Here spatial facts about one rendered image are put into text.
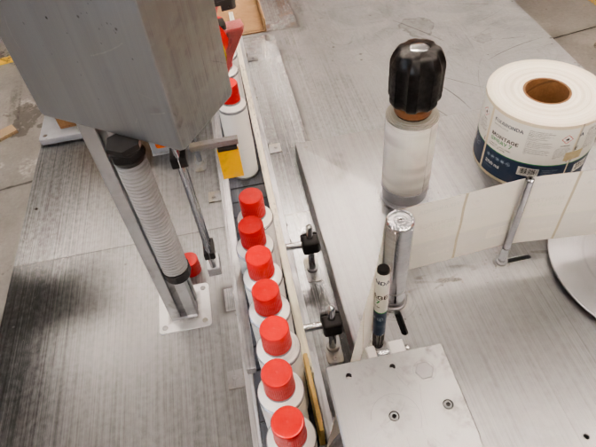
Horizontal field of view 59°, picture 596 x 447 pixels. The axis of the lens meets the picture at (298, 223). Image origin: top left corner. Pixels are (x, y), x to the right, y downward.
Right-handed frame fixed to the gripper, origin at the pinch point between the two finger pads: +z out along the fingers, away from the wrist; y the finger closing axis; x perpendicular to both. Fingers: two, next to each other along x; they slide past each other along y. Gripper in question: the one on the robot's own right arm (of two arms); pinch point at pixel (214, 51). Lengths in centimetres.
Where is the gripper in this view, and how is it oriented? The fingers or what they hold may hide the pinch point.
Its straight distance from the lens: 77.1
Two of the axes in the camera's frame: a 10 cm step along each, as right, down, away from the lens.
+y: -3.3, -7.0, 6.4
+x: -9.4, 2.9, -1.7
